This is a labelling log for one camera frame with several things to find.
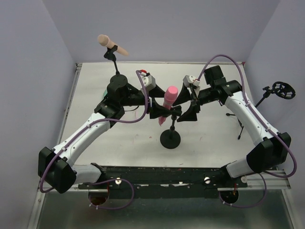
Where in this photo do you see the pink toy microphone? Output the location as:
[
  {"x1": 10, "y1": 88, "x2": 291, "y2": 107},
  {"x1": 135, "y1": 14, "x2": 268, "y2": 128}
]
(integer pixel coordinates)
[{"x1": 158, "y1": 85, "x2": 179, "y2": 126}]

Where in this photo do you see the black mic stand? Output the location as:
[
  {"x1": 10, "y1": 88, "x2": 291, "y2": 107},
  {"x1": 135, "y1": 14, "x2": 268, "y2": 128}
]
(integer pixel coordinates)
[
  {"x1": 104, "y1": 45, "x2": 120, "y2": 75},
  {"x1": 160, "y1": 105, "x2": 182, "y2": 149}
]

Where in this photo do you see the peach toy microphone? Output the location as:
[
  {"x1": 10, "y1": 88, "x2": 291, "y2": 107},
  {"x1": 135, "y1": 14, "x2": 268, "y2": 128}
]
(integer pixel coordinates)
[{"x1": 97, "y1": 34, "x2": 129, "y2": 56}]

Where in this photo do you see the black tripod with round mount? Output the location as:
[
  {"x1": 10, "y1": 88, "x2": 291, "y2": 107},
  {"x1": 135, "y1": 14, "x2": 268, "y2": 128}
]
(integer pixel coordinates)
[{"x1": 225, "y1": 82, "x2": 295, "y2": 140}]

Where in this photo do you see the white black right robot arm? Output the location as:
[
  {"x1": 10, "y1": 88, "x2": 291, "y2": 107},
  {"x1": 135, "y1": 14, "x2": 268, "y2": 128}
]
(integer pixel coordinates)
[{"x1": 174, "y1": 65, "x2": 291, "y2": 178}]

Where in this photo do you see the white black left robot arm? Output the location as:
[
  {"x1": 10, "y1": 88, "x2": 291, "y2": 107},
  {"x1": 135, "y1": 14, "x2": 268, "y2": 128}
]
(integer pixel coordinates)
[{"x1": 38, "y1": 70, "x2": 178, "y2": 193}]

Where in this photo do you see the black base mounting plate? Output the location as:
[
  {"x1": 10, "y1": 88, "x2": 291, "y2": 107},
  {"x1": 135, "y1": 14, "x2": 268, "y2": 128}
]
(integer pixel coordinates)
[{"x1": 78, "y1": 166, "x2": 247, "y2": 199}]

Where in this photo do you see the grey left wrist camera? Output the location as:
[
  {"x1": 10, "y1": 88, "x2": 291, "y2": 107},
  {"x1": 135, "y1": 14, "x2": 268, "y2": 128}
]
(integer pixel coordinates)
[{"x1": 140, "y1": 72, "x2": 156, "y2": 92}]

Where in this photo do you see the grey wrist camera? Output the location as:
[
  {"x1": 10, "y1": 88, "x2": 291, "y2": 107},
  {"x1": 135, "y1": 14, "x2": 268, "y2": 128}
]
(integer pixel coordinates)
[
  {"x1": 140, "y1": 72, "x2": 156, "y2": 92},
  {"x1": 183, "y1": 75, "x2": 200, "y2": 89}
]

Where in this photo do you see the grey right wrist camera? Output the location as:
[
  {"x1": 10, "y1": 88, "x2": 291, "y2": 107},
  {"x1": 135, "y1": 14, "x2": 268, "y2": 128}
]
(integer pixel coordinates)
[{"x1": 183, "y1": 75, "x2": 200, "y2": 89}]

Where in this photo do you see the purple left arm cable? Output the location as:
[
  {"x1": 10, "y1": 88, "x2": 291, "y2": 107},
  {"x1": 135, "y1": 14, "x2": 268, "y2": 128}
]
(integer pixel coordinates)
[{"x1": 39, "y1": 69, "x2": 153, "y2": 210}]

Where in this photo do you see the aluminium rail right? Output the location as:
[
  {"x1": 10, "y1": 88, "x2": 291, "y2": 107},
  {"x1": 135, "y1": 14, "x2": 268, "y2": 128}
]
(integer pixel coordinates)
[{"x1": 217, "y1": 172, "x2": 291, "y2": 191}]

